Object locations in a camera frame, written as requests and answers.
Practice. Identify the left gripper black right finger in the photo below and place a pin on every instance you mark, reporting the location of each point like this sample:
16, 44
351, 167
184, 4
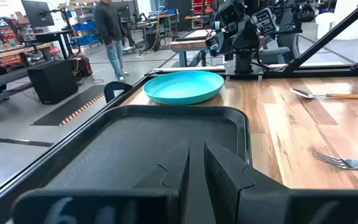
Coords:
259, 205

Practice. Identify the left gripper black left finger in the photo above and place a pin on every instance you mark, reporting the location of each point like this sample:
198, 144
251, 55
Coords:
104, 205

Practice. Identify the teal plastic plate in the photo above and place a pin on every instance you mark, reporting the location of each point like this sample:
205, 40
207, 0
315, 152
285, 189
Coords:
182, 87

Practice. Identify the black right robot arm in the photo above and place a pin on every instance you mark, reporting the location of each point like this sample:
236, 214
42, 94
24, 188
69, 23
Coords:
244, 34

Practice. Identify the black plastic tray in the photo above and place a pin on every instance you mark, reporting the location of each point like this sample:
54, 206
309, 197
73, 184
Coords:
135, 140

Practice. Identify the wood-topped metal table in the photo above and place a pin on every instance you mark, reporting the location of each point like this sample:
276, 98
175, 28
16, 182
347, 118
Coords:
188, 46

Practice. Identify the black orange-striped floor mat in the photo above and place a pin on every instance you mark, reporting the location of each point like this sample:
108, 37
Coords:
70, 107

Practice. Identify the person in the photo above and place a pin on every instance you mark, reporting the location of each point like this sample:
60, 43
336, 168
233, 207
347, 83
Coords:
109, 21

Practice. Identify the black arched clamp hook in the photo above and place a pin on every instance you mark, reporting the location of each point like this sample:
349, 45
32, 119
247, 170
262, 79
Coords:
110, 88

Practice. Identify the blue storage bins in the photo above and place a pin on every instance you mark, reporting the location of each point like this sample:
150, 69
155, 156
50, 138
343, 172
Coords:
85, 32

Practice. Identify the black equipment box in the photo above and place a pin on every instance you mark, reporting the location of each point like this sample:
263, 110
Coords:
53, 82

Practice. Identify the long wooden workbench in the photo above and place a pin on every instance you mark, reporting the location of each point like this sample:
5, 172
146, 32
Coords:
14, 51

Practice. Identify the black computer monitor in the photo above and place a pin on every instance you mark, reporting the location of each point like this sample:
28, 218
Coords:
37, 12

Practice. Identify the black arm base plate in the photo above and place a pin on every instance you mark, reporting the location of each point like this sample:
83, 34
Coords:
232, 71

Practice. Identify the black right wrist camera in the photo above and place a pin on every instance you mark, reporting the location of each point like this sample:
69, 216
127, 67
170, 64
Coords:
230, 14

